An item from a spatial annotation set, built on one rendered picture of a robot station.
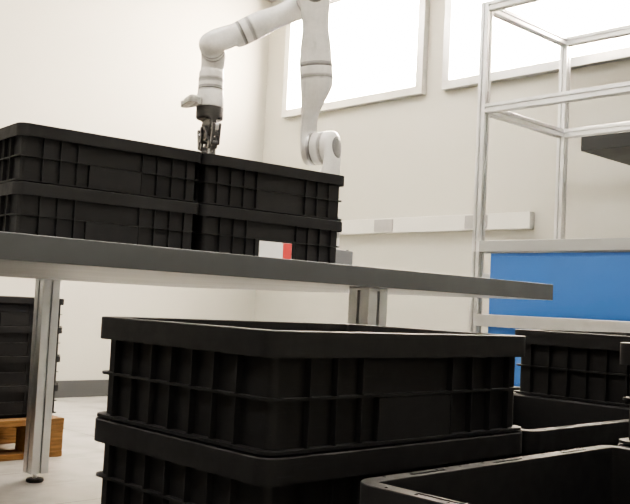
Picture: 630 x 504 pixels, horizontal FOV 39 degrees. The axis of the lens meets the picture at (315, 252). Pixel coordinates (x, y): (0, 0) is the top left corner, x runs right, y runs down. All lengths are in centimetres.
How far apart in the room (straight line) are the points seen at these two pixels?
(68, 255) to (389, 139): 432
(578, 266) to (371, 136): 233
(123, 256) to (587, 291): 253
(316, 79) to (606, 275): 162
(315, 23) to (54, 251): 133
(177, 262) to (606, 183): 343
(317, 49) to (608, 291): 167
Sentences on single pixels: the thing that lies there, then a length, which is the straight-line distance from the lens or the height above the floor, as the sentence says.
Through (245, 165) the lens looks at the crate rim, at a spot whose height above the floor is 92.
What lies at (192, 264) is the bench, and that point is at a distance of 152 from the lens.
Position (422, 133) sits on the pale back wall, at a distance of 543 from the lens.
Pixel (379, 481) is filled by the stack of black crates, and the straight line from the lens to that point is 72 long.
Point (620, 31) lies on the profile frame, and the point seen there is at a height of 197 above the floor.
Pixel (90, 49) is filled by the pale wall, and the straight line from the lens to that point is 576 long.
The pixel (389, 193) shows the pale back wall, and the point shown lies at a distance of 554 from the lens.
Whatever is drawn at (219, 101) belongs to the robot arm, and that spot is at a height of 116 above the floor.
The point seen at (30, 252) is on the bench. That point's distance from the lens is 137.
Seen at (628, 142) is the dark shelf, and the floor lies 131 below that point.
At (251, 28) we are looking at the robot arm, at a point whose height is 136.
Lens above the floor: 62
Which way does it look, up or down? 3 degrees up
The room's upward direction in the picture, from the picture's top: 3 degrees clockwise
